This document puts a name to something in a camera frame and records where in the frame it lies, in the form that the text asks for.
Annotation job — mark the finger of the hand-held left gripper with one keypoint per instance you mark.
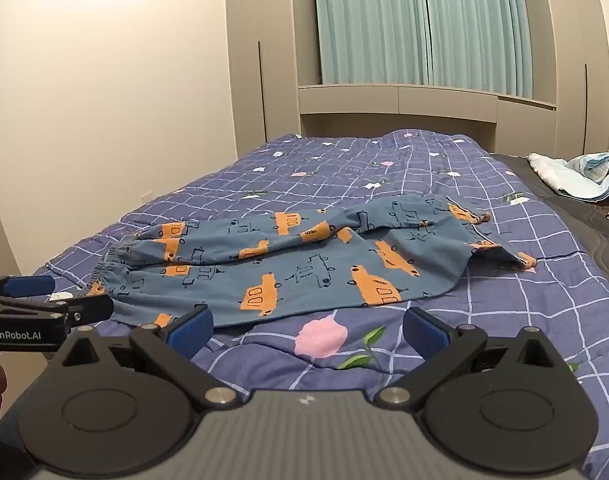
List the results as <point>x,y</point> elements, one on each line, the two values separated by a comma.
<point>29,286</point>
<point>87,309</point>

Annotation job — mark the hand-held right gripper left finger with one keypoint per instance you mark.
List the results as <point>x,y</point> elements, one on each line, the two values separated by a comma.
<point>192,329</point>

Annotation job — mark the light green curtain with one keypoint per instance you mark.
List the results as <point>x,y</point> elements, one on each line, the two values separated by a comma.
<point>479,25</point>
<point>369,20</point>

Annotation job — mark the light blue white cloth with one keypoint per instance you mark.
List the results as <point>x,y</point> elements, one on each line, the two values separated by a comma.
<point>579,175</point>

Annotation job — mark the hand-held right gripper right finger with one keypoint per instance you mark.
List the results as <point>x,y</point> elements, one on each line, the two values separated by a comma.
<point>425,332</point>

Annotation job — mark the blue pants with orange cars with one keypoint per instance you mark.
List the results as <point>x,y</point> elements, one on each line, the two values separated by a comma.
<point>309,270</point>

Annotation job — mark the beige wardrobe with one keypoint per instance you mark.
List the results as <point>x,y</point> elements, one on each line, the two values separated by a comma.
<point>574,60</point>
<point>262,50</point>

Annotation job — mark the beige headboard cabinet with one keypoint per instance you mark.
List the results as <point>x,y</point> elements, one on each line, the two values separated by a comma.
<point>399,105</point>

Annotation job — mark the purple checked floral blanket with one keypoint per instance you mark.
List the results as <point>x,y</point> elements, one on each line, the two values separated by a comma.
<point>434,170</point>

